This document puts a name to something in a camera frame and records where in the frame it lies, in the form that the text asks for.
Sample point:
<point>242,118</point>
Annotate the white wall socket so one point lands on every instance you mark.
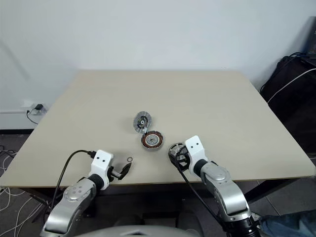
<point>42,110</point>

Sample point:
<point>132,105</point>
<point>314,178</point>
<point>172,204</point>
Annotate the black bag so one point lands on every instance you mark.
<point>291,103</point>

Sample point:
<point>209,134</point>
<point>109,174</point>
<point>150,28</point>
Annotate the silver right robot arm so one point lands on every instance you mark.
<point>222,177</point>

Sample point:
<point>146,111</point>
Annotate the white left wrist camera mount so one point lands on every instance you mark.
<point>102,158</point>

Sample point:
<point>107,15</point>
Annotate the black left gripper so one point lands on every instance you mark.
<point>118,174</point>

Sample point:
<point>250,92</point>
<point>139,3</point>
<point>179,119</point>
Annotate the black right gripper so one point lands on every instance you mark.
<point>184,160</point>

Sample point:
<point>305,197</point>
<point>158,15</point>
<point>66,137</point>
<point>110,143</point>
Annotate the copper wound motor stator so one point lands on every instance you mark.
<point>152,141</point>

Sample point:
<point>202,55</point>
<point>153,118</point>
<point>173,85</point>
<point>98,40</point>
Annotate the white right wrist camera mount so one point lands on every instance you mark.
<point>195,145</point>

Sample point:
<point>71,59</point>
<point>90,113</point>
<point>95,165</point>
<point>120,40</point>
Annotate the black plug adapter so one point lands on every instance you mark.
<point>38,107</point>

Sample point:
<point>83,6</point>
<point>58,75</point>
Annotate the black wall baseboard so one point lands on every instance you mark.
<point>14,131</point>

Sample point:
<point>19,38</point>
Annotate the blue jeans leg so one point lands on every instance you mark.
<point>288,225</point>

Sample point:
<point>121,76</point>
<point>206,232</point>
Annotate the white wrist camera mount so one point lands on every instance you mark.
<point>195,145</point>
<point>102,158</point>

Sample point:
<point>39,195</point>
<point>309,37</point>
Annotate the silver motor rotor disc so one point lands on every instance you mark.
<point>142,121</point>

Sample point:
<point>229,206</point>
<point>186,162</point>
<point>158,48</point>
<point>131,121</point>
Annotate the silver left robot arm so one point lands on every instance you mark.
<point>74,195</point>

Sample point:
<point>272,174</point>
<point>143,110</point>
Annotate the black table frame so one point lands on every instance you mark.
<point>264,191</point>

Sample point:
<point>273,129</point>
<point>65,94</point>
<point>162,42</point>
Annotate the silver robot torso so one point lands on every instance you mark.
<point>138,230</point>

